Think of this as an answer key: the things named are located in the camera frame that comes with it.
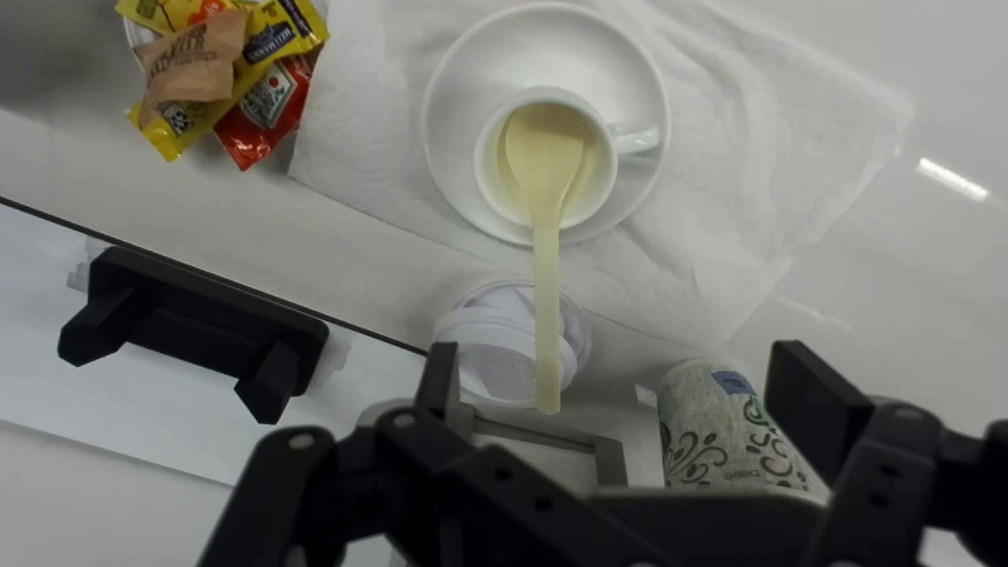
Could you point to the cream plastic spoon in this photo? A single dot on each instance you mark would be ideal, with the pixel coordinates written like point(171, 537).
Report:
point(546, 273)

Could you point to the yellow condiment packet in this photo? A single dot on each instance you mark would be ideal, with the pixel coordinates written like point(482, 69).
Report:
point(146, 13)
point(174, 129)

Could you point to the small white ribbed cup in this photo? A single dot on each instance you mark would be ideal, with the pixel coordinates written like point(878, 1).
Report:
point(490, 348)

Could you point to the small white mug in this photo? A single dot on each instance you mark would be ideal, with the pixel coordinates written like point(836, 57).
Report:
point(485, 169)

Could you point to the patterned paper cup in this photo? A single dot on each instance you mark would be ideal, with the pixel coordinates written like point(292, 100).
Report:
point(712, 430)

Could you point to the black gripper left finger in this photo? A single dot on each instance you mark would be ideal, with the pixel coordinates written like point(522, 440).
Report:
point(316, 492)

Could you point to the black plastic holder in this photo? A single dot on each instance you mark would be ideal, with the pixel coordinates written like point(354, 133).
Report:
point(191, 316)

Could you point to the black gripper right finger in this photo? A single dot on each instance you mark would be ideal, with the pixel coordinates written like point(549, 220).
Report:
point(903, 482)

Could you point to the red ketchup packet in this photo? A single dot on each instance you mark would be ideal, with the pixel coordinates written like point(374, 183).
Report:
point(257, 129)

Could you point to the brown sugar packet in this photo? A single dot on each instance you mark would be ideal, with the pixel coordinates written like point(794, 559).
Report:
point(193, 57)

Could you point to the white cup on saucer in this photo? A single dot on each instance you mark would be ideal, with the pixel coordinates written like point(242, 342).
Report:
point(546, 52)

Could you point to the yellow packet with blue label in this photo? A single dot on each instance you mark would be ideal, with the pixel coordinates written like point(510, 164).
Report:
point(300, 22)

